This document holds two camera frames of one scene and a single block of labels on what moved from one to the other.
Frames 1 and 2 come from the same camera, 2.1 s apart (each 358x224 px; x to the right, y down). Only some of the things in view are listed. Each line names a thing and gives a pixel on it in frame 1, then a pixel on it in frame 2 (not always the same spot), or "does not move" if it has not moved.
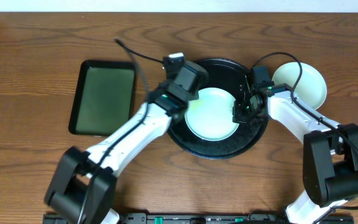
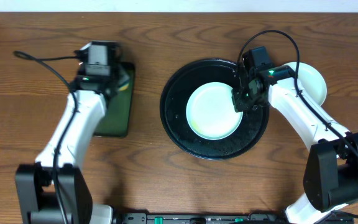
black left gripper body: x=198 y=78 to x=120 y=78
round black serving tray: x=232 y=76 does not move
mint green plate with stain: x=211 y=116 does not move
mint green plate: x=311 y=87 does not move
